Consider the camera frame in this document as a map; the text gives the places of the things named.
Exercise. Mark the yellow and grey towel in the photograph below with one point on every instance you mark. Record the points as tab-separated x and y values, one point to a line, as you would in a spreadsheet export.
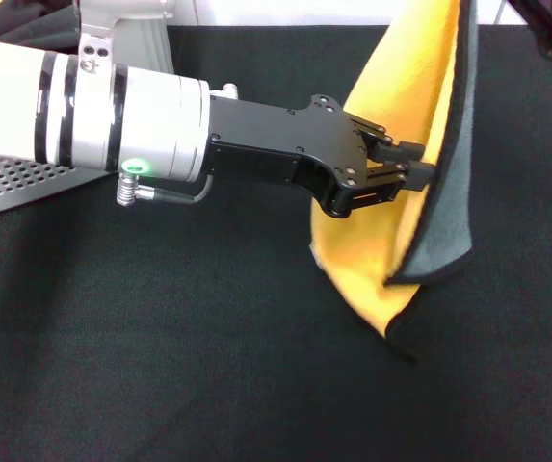
401	72

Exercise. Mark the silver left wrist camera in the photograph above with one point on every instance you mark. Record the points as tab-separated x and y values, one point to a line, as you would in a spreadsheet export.
95	29

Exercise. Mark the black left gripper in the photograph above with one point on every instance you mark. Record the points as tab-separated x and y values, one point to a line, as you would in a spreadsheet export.
266	139

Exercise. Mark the black tablecloth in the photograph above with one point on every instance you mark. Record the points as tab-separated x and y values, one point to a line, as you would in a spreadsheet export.
160	337

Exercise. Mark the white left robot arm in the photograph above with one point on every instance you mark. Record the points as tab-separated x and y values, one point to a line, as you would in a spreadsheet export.
10	101

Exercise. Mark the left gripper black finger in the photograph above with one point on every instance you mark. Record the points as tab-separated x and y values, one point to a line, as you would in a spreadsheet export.
417	175

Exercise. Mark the grey perforated storage box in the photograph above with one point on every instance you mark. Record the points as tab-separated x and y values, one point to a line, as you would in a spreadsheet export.
15	187

